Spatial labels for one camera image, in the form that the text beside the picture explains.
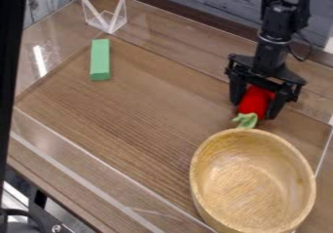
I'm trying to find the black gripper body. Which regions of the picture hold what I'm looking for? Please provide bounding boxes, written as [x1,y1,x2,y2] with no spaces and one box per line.
[224,53,308,102]

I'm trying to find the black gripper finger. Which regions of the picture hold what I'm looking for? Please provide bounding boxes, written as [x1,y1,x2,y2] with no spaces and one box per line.
[229,72,248,105]
[265,90,289,120]

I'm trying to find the red plush strawberry toy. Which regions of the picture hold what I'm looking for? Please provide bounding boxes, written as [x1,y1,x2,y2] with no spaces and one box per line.
[232,86,275,129]

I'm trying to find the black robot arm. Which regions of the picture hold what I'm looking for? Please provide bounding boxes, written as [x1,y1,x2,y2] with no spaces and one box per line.
[225,0,313,120]

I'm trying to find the wooden bowl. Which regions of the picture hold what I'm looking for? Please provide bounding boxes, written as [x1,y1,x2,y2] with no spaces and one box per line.
[189,129,316,233]

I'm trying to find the clear acrylic tray walls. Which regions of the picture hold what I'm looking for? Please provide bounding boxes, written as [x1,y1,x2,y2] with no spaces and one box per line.
[8,0,333,233]

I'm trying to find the green rectangular block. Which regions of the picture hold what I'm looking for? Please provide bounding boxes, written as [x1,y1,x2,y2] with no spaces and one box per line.
[89,39,111,81]

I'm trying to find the black vertical pole foreground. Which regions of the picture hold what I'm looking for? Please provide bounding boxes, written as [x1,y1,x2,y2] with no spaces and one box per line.
[0,0,27,205]

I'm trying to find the black cable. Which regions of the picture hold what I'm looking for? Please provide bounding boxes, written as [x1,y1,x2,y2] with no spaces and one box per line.
[2,209,36,233]

